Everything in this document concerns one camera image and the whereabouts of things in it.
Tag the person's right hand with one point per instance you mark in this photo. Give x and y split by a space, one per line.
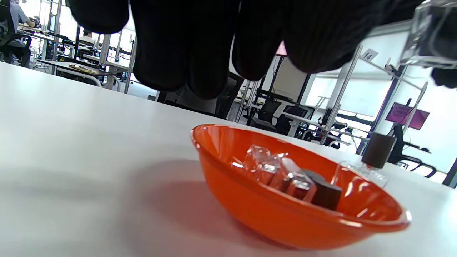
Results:
446 78

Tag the person's left hand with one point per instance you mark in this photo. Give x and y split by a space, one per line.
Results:
214 35

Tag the clear glass perfume bottle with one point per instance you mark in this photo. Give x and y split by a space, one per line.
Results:
377 150
296 178
257 157
414 53

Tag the brown wooden perfume bottle cap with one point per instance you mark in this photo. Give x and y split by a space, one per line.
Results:
326 194

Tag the orange plastic bowl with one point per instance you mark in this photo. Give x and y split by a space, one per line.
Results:
250 214

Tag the magenta screen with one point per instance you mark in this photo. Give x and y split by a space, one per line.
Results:
407 116

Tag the office desk with papers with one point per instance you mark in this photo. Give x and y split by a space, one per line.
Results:
82 68

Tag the white metal frame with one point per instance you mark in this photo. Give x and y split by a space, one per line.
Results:
340 96

